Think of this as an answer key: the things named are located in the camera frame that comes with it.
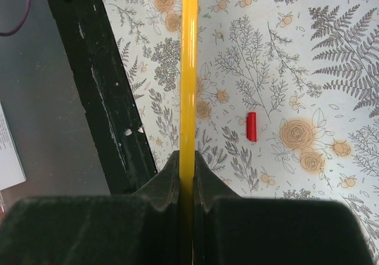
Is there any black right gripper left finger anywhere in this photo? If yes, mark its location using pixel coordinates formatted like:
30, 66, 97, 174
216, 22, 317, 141
1, 151, 179, 264

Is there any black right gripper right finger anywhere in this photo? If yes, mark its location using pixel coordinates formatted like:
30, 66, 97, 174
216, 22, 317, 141
193, 154, 372, 264

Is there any red marker cap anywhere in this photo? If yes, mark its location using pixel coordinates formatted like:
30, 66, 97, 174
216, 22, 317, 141
246, 112, 258, 142

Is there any yellow framed whiteboard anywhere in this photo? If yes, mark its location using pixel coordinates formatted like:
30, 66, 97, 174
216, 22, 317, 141
179, 0, 198, 264

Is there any floral table mat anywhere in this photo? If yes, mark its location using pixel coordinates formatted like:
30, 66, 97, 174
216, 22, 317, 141
102, 0, 378, 259

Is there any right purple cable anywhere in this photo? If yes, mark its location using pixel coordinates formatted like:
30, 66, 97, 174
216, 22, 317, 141
0, 0, 33, 37

